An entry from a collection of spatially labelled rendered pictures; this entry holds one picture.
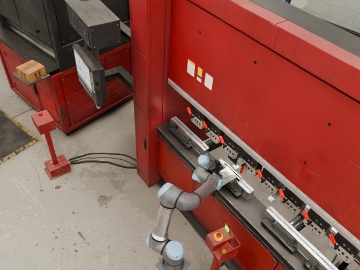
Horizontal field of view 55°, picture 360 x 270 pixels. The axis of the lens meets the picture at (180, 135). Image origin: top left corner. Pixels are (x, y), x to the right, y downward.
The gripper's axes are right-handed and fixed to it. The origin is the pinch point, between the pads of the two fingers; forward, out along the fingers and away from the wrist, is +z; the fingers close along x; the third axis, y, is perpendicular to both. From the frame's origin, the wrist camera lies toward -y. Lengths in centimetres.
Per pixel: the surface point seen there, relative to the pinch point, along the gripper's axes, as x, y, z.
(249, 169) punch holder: -19.0, 19.9, -10.3
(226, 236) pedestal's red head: -37.9, -27.9, 6.7
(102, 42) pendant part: 96, 10, -95
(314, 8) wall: 246, 269, 265
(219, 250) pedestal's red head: -42, -39, 7
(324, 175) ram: -67, 51, -39
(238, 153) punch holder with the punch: -3.4, 22.2, -10.1
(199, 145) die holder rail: 38.0, 0.6, 5.8
